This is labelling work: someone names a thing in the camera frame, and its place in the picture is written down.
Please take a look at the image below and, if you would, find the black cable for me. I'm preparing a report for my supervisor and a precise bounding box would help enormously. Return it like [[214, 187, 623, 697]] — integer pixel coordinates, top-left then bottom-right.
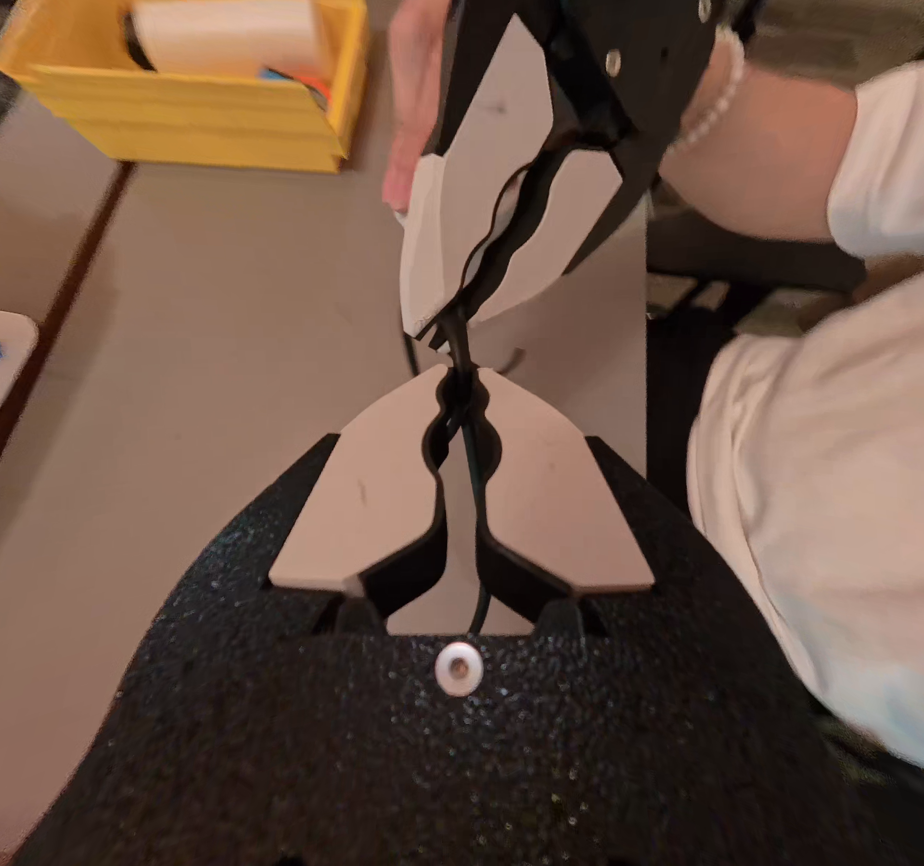
[[431, 304, 501, 639]]

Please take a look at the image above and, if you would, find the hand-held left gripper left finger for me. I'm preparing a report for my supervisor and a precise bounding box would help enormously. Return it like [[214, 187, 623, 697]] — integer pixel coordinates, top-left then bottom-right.
[[270, 373, 451, 614]]

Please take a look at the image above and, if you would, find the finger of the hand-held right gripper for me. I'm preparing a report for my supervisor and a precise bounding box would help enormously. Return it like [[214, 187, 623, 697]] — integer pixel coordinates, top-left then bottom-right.
[[461, 145, 626, 327], [400, 15, 558, 342]]

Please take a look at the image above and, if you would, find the white cylinder with black cap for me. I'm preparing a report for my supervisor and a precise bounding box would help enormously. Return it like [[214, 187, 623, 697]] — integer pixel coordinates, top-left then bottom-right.
[[128, 0, 336, 83]]

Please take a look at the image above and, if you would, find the white stand base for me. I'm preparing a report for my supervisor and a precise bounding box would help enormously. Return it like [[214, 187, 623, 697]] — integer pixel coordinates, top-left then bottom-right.
[[0, 311, 43, 408]]

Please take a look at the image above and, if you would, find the person's right hand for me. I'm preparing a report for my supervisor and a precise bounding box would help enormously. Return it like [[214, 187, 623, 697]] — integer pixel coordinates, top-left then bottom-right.
[[382, 0, 486, 217]]

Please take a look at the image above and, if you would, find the pearl bracelet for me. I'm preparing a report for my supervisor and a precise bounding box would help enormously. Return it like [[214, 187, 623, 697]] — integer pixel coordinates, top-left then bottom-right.
[[670, 25, 749, 161]]

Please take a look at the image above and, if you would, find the yellow plastic bin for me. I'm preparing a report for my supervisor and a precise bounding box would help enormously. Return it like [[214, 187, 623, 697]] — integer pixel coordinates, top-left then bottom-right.
[[0, 0, 371, 176]]

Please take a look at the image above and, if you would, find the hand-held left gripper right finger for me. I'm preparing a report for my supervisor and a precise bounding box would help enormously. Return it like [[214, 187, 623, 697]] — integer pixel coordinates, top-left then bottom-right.
[[474, 369, 655, 614]]

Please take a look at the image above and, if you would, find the person's right forearm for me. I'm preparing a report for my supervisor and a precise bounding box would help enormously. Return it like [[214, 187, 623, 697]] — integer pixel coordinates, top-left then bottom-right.
[[657, 29, 876, 243]]

